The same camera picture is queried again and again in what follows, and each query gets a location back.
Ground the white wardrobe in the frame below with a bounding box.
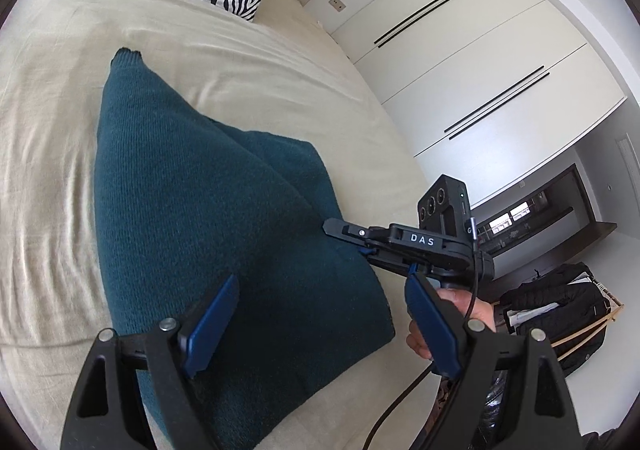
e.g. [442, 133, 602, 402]
[334, 0, 625, 205]

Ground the right hand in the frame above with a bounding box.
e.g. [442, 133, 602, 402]
[406, 288, 496, 361]

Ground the beige bed sheet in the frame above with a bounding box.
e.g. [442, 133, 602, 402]
[0, 0, 452, 450]

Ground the black jacket sleeve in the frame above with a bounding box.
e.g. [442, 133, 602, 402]
[468, 370, 508, 450]

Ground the black backpack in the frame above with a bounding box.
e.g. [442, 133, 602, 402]
[497, 262, 613, 375]

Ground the dark wooden desk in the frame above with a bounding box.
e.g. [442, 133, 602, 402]
[474, 164, 617, 302]

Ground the black cable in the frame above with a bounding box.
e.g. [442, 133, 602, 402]
[359, 214, 482, 450]

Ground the dark teal knit sweater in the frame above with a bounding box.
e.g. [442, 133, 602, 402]
[94, 48, 395, 449]

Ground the wall power socket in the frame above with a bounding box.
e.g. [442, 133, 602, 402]
[329, 0, 346, 12]

